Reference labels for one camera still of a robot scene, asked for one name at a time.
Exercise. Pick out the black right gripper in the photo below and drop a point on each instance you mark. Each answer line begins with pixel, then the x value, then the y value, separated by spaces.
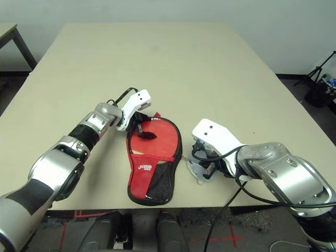
pixel 207 155

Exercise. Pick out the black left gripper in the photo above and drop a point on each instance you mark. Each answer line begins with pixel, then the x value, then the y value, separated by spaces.
pixel 134 119

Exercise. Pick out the red black paddle case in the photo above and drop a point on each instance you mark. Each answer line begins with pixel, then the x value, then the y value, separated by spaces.
pixel 147 181

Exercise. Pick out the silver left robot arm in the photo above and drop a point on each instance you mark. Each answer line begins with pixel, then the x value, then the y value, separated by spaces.
pixel 57 168

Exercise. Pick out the dark robot right leg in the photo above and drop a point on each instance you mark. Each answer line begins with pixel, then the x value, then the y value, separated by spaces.
pixel 172 233

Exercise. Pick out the dark robot leg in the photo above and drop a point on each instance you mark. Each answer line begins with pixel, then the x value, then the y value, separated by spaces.
pixel 102 232
pixel 172 233

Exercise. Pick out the dark robot left leg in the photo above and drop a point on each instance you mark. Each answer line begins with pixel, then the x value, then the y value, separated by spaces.
pixel 102 232

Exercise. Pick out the black bin with bottles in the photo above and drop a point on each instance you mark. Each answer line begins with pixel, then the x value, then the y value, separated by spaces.
pixel 317 95

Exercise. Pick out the black tripod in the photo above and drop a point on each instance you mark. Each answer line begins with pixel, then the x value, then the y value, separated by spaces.
pixel 319 69

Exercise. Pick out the beige side table black legs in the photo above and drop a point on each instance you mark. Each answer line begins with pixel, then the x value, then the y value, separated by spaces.
pixel 10 34

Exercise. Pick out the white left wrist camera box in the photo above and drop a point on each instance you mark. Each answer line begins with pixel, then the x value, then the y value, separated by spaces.
pixel 136 101

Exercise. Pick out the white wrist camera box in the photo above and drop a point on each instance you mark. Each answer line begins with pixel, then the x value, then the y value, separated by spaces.
pixel 215 134
pixel 136 101

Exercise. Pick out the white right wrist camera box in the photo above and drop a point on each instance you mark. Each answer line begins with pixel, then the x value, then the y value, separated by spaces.
pixel 215 134

